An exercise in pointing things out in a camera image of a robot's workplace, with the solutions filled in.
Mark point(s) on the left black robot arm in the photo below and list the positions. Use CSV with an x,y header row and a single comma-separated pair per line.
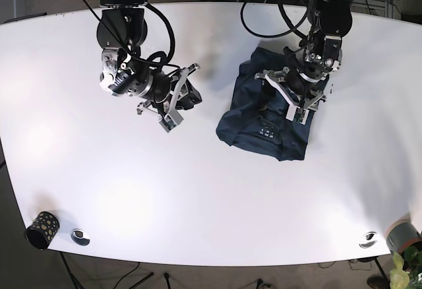
x,y
321,30

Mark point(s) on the green potted plant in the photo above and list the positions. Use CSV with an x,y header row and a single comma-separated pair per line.
x,y
406,273

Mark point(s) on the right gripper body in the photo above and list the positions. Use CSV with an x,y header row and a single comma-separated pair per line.
x,y
162,98

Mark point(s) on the left silver table grommet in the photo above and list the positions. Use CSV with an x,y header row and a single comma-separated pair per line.
x,y
80,237

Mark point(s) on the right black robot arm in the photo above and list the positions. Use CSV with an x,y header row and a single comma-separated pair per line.
x,y
121,31

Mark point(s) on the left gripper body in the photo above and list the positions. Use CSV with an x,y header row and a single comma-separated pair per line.
x,y
302,93

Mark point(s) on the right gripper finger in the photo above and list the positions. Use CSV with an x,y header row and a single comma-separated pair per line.
x,y
183,105
192,94

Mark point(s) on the black gold-dotted cup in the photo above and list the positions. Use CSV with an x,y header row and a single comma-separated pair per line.
x,y
42,230

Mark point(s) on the silver table grommet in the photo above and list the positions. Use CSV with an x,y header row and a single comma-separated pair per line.
x,y
368,240
80,237

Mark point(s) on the right silver table grommet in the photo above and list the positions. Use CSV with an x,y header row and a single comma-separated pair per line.
x,y
368,240

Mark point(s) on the grey flower pot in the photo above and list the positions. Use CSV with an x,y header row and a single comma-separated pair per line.
x,y
401,235

